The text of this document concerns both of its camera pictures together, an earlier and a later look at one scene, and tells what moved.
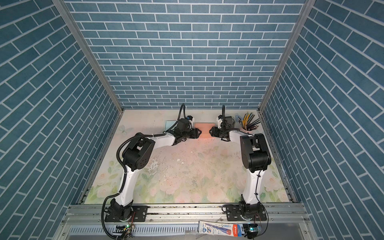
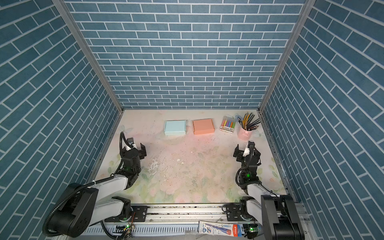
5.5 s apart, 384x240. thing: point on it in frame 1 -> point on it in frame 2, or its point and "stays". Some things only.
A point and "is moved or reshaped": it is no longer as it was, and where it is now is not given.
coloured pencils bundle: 248,123 stays
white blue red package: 231,229 stays
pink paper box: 205,127 is moved or reshaped
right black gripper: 214,133 -> 239,151
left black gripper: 195,133 -> 142,152
